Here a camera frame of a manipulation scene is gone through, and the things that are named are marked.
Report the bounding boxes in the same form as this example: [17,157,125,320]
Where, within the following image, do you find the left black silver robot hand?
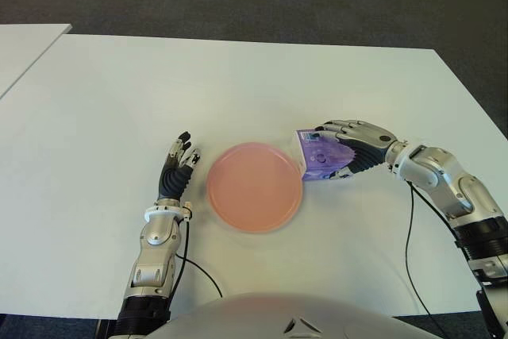
[157,130,202,202]

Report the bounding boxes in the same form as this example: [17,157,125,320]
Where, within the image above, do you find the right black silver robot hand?
[311,118,400,181]

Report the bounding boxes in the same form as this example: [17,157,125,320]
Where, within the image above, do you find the purple tissue paper pack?
[294,128,356,183]

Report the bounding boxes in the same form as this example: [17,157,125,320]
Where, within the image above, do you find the pink round plate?
[206,141,305,234]

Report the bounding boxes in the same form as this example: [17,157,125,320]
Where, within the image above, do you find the metal table leg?
[94,318,114,339]

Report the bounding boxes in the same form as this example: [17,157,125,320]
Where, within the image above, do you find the silver robot torso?
[138,292,452,339]

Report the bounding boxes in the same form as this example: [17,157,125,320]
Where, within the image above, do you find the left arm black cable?
[173,215,224,299]

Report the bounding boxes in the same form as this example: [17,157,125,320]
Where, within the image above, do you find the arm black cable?
[404,181,432,315]
[173,215,224,299]

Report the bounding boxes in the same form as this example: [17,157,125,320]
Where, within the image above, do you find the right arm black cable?
[404,181,432,315]

